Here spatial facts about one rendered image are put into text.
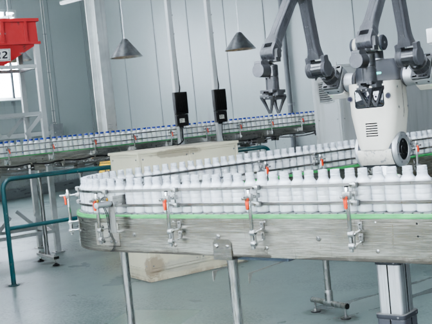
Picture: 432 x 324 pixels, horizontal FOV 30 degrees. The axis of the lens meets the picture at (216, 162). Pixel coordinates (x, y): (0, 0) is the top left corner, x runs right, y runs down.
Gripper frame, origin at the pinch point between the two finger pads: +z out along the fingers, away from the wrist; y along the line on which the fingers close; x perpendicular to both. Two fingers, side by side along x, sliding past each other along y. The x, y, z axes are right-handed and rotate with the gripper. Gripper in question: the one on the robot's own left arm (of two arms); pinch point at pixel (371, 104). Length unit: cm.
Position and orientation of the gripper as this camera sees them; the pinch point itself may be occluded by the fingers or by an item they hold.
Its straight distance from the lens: 320.5
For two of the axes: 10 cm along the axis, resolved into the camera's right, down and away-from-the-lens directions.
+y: 6.3, -1.1, 7.7
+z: 1.0, 9.9, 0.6
